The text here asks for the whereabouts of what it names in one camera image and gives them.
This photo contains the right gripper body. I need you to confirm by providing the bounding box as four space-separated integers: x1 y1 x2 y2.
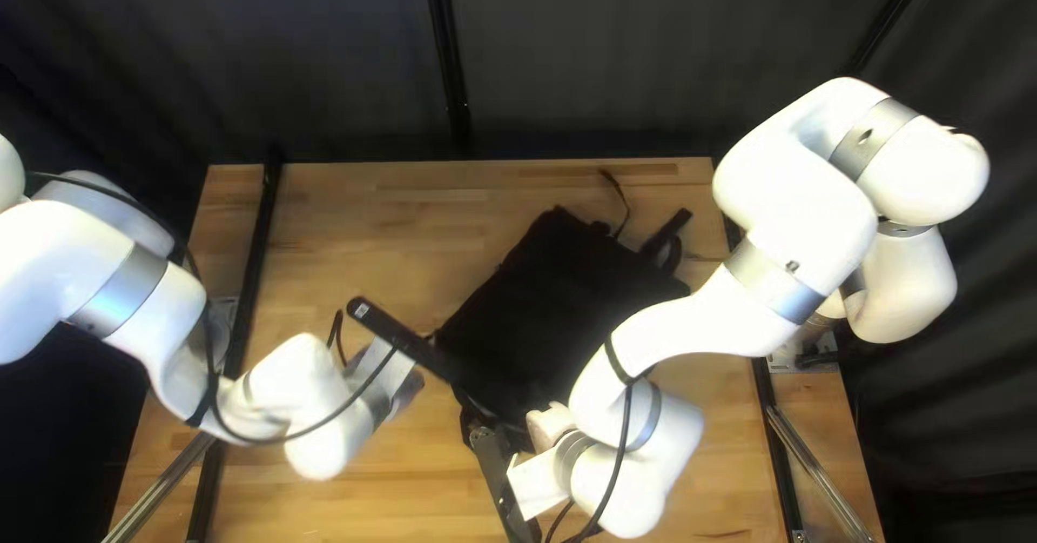
506 401 580 521

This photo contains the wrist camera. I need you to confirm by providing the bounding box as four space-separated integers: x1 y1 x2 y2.
470 425 541 543
346 297 479 388

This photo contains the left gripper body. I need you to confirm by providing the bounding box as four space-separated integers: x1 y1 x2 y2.
348 336 426 428

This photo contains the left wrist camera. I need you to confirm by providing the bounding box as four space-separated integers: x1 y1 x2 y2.
346 297 479 388

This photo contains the black backpack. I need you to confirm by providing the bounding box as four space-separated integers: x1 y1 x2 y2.
433 169 695 479

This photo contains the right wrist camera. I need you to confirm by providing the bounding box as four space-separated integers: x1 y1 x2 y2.
470 425 541 543

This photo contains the black frame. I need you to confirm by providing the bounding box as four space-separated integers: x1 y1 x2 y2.
101 0 945 543

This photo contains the black cable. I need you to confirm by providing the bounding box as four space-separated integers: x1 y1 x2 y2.
28 172 402 447
544 365 641 543

